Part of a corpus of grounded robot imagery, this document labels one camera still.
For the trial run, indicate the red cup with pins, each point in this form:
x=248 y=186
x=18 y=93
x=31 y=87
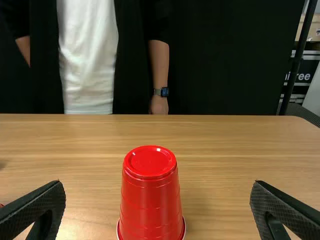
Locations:
x=150 y=197

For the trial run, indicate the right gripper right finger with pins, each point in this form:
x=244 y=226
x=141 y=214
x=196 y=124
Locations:
x=282 y=207

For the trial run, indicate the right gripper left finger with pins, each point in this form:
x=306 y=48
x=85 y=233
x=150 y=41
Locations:
x=30 y=210

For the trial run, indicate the person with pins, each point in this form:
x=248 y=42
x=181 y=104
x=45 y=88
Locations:
x=87 y=62

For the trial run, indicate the black equipment case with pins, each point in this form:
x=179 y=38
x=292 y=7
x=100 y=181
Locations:
x=305 y=75

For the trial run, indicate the grey chair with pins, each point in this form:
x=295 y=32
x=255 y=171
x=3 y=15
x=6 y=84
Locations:
x=303 y=113

